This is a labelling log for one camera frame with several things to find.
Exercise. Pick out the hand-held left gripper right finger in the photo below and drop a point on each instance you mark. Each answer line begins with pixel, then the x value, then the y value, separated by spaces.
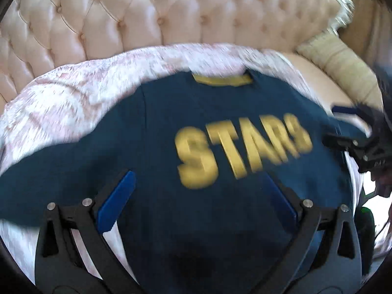
pixel 280 199

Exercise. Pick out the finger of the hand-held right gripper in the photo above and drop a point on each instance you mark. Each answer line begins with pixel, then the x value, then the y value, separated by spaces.
pixel 346 112
pixel 340 143

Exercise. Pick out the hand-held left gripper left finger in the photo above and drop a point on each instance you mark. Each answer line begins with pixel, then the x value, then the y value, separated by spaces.
pixel 118 202

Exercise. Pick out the navy sweater with yellow patches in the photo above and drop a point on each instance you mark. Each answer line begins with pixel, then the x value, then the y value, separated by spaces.
pixel 153 113

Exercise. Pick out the striped beige cushion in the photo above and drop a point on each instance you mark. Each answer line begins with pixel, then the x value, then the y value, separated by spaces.
pixel 337 58

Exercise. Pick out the gold floral curtain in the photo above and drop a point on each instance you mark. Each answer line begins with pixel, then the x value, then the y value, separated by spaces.
pixel 367 30

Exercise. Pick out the pink floral blanket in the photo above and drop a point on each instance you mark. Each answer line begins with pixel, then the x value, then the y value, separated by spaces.
pixel 76 98

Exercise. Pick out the tufted beige headboard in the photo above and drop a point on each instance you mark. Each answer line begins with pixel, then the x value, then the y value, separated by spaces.
pixel 153 12

